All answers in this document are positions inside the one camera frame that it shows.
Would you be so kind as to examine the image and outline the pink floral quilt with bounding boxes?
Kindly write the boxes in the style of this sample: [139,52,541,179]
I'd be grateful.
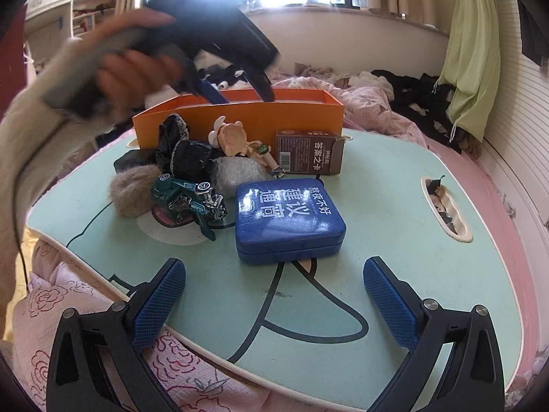
[270,75,430,138]

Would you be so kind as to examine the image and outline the black striped clothes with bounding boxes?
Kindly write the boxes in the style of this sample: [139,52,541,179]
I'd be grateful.
[195,64,245,91]

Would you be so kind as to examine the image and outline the white clothes pile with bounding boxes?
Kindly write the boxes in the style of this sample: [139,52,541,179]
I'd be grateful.
[347,71,395,99]

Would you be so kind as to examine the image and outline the small dark patterned cloth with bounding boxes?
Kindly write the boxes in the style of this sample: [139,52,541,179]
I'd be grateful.
[427,174,457,234]

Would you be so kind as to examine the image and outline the beige doll figurine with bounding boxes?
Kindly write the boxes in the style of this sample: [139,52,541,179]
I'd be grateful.
[208,116,286,181]

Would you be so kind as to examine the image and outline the black lace-trimmed garment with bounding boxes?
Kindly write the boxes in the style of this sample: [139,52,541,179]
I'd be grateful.
[155,114,215,181]

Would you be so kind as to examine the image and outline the black clothes pile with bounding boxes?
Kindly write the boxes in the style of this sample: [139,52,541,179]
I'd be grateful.
[371,69,472,155]

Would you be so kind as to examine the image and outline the beige plush blanket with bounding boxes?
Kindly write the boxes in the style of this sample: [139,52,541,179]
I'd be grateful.
[292,62,344,80]

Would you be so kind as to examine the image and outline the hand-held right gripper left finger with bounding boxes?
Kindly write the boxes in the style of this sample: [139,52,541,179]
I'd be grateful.
[45,257,188,412]

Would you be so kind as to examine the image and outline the black hanging garment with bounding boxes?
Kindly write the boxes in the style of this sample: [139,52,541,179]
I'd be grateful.
[517,0,549,67]

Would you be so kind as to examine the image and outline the orange cardboard box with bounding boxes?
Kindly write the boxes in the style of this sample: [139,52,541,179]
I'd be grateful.
[132,88,345,149]

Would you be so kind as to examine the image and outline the yellow cloth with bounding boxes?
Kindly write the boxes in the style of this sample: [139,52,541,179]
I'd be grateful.
[17,223,48,284]

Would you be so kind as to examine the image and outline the green cartoon desktop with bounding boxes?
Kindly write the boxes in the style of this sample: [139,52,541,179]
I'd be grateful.
[26,129,530,389]

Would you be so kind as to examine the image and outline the rose print pink cloth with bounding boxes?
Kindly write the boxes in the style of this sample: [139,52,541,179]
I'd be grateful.
[11,240,301,412]

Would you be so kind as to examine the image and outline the blue square case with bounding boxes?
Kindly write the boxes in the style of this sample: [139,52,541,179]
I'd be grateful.
[235,177,347,264]

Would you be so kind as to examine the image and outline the person's left hand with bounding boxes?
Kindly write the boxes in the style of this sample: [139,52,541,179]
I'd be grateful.
[92,9,184,126]

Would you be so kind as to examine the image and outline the person's left forearm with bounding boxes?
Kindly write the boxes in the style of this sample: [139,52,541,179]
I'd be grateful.
[0,38,112,322]

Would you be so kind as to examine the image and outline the white wall shelf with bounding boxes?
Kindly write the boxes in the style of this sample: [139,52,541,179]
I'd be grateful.
[26,0,123,39]

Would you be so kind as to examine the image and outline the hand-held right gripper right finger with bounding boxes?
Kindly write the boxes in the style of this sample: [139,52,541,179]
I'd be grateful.
[363,256,506,412]

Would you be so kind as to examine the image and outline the grey fluffy scrunchie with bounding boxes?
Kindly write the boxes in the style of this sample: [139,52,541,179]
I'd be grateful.
[210,157,267,198]

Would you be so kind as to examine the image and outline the pale beige fluffy scrunchie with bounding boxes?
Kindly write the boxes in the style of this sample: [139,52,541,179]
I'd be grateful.
[108,164,163,219]

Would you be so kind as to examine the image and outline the white slatted closet door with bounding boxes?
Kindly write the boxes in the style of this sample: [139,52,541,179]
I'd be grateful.
[480,0,549,224]

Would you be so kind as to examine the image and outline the light green hanging cloth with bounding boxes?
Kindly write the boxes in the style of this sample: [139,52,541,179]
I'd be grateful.
[437,0,502,142]

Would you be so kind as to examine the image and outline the green toy car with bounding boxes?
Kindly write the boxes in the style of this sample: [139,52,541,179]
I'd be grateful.
[150,173,228,241]

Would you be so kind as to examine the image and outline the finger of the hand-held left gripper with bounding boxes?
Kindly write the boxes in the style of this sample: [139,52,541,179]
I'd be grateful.
[244,68,276,104]
[189,69,230,106]

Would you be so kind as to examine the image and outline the brown card carton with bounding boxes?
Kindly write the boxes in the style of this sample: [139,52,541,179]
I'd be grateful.
[275,129,347,176]

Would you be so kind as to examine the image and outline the thin black cable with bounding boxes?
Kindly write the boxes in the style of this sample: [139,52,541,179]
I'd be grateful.
[12,172,32,286]

